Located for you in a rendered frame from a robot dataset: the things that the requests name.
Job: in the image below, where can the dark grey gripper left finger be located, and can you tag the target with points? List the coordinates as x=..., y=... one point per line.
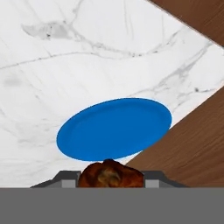
x=64, y=178

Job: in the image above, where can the brown chicken drumstick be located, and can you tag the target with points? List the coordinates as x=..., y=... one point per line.
x=110, y=175

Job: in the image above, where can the blue plate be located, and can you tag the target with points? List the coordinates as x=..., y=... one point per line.
x=113, y=129

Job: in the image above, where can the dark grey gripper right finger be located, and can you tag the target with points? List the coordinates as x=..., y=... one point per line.
x=157, y=178

